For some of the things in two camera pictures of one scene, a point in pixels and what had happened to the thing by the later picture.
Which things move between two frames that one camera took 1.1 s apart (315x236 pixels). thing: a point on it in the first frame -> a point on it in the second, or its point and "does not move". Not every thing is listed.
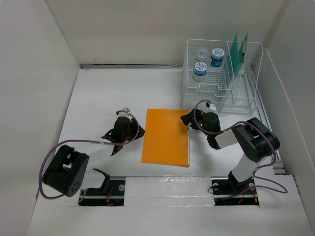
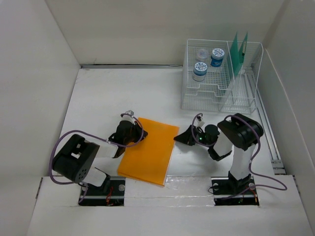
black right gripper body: (199, 116) -> (194, 136)
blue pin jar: (217, 57) does not move
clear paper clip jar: (202, 54) does not move
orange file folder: (166, 137) -> (150, 160)
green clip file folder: (237, 55) does not move
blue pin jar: (200, 68) does not move
